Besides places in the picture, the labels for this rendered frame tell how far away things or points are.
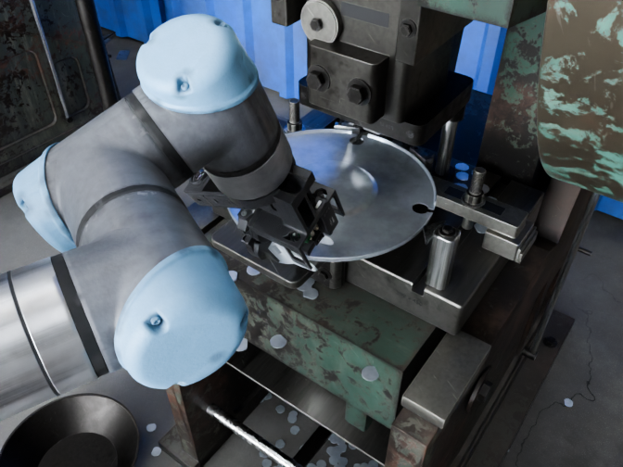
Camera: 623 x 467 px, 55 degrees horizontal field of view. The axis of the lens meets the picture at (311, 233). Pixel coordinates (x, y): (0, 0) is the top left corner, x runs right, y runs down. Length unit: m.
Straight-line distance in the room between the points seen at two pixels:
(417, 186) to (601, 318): 1.11
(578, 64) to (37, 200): 0.34
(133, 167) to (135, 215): 0.05
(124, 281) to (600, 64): 0.27
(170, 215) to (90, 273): 0.06
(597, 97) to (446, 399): 0.51
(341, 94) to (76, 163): 0.41
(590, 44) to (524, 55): 0.63
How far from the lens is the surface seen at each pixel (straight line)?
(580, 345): 1.78
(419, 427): 0.79
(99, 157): 0.42
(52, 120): 2.42
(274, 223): 0.58
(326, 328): 0.83
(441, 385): 0.80
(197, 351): 0.34
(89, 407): 1.56
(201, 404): 1.30
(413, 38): 0.67
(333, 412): 1.15
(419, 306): 0.84
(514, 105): 0.99
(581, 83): 0.35
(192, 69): 0.41
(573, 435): 1.60
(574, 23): 0.32
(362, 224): 0.78
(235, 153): 0.46
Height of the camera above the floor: 1.29
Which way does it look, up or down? 42 degrees down
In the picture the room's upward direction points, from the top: straight up
